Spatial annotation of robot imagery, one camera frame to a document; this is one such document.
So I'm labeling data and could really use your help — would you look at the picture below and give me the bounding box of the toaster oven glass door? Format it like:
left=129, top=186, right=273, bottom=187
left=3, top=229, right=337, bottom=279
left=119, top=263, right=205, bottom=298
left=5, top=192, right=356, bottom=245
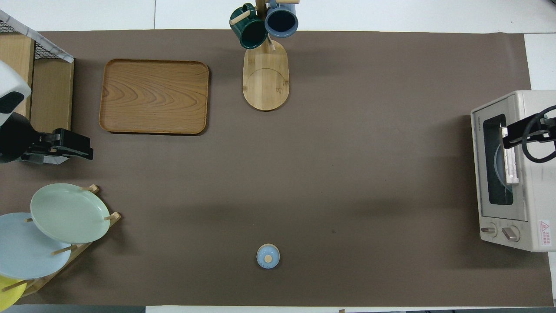
left=471, top=97, right=530, bottom=222

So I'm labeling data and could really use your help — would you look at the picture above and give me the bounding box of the yellow plate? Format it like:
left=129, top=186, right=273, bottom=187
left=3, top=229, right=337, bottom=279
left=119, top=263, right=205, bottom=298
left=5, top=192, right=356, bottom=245
left=0, top=276, right=26, bottom=312

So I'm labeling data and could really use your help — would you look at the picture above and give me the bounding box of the light blue racked plate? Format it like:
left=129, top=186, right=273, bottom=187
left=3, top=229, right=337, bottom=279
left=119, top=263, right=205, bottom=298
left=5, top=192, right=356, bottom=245
left=0, top=213, right=72, bottom=280

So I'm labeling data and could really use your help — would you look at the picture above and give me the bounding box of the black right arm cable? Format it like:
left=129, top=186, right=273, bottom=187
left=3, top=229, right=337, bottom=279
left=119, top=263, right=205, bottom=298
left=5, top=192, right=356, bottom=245
left=521, top=106, right=556, bottom=164

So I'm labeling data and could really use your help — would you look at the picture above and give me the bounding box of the wooden shelf unit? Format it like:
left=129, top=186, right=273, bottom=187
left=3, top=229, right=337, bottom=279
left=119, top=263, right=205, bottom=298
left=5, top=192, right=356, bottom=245
left=0, top=33, right=75, bottom=133

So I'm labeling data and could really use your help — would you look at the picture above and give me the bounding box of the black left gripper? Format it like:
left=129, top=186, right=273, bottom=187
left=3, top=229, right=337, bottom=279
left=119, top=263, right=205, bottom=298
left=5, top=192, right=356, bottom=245
left=30, top=128, right=94, bottom=161

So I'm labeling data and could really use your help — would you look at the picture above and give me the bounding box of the brown table mat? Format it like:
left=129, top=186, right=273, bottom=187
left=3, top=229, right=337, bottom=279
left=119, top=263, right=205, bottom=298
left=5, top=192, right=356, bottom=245
left=0, top=30, right=554, bottom=307

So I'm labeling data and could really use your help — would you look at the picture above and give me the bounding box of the small blue lidded jar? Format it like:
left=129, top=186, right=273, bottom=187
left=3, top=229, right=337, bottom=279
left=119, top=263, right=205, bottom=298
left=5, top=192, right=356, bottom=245
left=256, top=243, right=281, bottom=270

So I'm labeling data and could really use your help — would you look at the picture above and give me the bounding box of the dark green mug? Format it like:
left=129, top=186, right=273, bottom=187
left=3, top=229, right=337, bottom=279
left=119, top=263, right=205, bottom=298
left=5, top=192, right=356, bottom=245
left=229, top=3, right=268, bottom=50

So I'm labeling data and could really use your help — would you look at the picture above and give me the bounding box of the blue mug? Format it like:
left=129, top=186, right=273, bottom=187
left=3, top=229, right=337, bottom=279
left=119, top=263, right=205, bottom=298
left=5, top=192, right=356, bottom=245
left=265, top=0, right=299, bottom=38

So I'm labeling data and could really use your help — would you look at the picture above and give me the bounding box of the pale green plate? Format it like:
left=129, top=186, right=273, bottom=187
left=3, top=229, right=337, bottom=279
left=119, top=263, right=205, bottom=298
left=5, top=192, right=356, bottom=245
left=30, top=183, right=111, bottom=244

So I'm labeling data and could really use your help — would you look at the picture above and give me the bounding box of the cream toaster oven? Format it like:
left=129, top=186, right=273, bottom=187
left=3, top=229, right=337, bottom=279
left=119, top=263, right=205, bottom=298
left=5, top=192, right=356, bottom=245
left=470, top=90, right=556, bottom=252

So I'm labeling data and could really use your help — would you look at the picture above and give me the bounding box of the wooden mug tree stand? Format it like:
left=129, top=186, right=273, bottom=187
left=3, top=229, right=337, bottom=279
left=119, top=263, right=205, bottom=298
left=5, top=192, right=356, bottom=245
left=230, top=0, right=300, bottom=111

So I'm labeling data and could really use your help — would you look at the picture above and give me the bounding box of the black wire basket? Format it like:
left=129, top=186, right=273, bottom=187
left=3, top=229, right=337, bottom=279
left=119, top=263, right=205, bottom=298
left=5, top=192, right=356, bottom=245
left=0, top=20, right=72, bottom=61

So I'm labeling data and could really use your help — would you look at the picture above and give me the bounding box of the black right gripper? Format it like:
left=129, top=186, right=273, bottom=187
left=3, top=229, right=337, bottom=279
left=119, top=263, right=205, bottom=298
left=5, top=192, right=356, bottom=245
left=502, top=106, right=556, bottom=150

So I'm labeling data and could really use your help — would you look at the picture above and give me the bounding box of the wooden serving tray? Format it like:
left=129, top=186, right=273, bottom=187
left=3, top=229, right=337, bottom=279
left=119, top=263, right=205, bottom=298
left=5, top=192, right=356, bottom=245
left=99, top=59, right=210, bottom=135

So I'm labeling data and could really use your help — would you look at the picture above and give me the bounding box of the light blue ribbed plate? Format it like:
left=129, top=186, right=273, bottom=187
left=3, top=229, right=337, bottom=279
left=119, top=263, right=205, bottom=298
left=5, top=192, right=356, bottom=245
left=494, top=143, right=513, bottom=186

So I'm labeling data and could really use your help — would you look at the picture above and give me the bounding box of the wooden plate rack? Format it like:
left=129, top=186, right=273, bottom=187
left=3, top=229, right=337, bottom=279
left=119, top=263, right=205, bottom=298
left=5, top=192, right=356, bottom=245
left=0, top=184, right=122, bottom=298

